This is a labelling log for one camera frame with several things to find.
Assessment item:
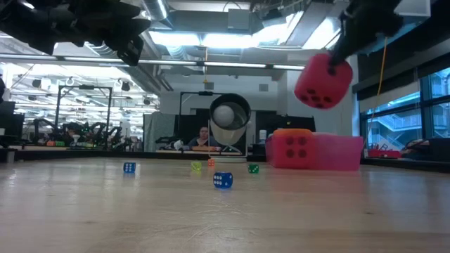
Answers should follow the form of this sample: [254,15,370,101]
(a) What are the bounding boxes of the red box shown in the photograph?
[367,147,401,159]

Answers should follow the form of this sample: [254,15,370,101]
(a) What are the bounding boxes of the white ceiling unit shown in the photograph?
[393,0,432,18]

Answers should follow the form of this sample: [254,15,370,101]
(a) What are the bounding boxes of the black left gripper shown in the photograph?
[0,0,152,67]

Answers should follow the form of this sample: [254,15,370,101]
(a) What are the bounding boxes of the black screen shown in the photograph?
[255,110,316,155]

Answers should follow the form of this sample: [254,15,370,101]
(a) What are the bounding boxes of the black frame stand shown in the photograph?
[56,84,113,150]

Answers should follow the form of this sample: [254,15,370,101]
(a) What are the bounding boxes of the silver air duct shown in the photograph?
[142,0,169,22]

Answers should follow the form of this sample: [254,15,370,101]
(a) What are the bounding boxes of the person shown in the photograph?
[188,125,219,150]

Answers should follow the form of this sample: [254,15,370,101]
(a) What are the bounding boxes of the large orange foam die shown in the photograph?
[266,128,316,169]

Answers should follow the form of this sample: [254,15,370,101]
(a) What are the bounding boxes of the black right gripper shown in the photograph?
[330,0,404,66]

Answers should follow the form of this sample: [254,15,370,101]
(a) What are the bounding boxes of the black background robot arms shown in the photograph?
[52,121,124,148]

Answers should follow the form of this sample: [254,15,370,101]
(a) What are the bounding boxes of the black monitor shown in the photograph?
[0,101,25,148]

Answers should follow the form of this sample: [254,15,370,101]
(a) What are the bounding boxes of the black aluminium table frame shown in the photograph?
[0,145,450,174]

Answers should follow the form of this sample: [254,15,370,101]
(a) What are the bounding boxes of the grey partition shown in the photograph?
[143,112,176,152]

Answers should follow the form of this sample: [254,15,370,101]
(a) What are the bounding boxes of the black frame rig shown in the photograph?
[179,90,226,152]

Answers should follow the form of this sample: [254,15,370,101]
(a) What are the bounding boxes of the red translucent plastic bin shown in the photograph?
[265,131,366,172]

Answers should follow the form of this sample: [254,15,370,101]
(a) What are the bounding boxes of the large red foam die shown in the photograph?
[293,52,354,110]

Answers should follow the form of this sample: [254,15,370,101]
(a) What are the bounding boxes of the long light bar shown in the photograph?
[0,52,307,73]

